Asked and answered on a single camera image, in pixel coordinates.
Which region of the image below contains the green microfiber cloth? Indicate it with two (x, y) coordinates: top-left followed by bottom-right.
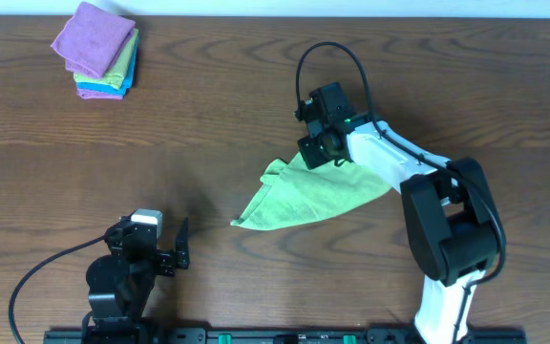
(231, 155), (391, 231)

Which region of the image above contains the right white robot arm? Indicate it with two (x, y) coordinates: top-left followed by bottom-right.
(295, 108), (509, 343)

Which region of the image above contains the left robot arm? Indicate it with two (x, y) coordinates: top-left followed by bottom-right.
(81, 216), (190, 344)

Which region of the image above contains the purple folded cloth at bottom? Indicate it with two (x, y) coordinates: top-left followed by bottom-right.
(76, 88), (124, 100)

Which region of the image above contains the purple folded cloth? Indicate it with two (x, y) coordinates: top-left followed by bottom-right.
(51, 2), (136, 78)
(76, 88), (124, 100)

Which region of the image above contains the blue folded cloth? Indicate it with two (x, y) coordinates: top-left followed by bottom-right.
(76, 48), (138, 97)

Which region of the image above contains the light green folded cloth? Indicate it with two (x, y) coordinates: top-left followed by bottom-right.
(74, 29), (138, 89)

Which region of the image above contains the purple folded cloth on top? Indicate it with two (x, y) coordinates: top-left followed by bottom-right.
(51, 2), (136, 78)

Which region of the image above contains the right black cable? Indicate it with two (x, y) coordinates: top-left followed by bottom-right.
(294, 41), (508, 344)

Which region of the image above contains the black cable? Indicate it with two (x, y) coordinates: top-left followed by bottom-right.
(294, 41), (508, 344)
(8, 234), (109, 344)

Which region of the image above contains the left black cable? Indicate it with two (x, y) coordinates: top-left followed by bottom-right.
(8, 234), (109, 344)

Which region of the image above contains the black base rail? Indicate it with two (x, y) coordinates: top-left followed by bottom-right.
(43, 326), (528, 344)

